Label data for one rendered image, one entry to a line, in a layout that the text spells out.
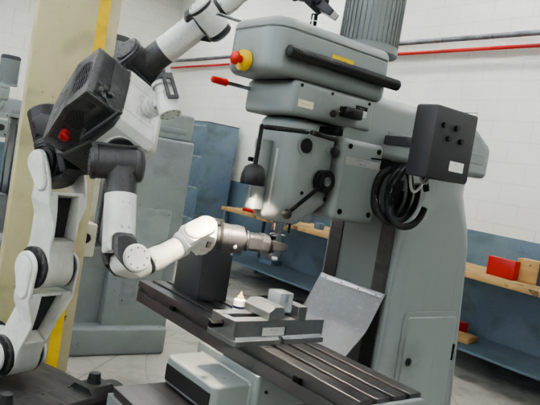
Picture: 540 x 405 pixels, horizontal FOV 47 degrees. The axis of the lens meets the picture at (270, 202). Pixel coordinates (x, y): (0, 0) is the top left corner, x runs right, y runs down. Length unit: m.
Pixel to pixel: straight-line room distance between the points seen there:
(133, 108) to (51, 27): 1.53
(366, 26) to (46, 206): 1.18
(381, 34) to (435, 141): 0.43
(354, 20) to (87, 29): 1.75
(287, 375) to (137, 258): 0.52
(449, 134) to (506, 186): 4.51
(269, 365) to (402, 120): 0.91
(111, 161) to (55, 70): 1.65
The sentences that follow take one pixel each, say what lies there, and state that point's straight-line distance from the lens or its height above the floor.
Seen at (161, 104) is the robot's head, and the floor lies 1.60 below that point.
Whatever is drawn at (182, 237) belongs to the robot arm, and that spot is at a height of 1.23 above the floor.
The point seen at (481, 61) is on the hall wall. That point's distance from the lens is 6.82.
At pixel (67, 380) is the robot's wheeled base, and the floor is 0.57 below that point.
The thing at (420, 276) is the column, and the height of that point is 1.19.
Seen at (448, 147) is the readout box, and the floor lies 1.61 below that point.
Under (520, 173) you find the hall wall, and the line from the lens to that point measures 6.32.
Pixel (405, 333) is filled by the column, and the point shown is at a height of 0.99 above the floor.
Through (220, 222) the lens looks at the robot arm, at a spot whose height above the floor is 1.28.
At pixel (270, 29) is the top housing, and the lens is 1.78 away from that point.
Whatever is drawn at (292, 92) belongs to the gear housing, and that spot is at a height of 1.69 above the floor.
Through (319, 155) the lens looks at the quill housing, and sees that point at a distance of 1.89.
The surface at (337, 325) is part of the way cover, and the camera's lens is 2.16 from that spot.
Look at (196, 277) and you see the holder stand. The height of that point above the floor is 1.04.
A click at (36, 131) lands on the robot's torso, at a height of 1.46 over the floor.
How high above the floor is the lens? 1.46
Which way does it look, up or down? 3 degrees down
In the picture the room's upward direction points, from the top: 9 degrees clockwise
